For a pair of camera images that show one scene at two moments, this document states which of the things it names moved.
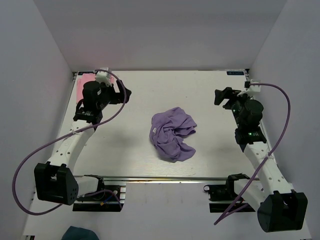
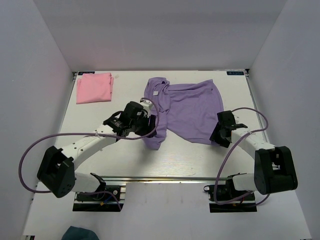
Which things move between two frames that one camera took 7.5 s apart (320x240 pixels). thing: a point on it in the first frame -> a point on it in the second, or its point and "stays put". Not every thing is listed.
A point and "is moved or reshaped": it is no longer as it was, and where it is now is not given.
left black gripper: [118, 100] -> [146, 118]
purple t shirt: [167, 131] is moved or reshaped
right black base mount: [224, 198] stays put
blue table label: [235, 73] stays put
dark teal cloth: [74, 233] stays put
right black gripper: [221, 95] -> [215, 136]
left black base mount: [111, 198] stays put
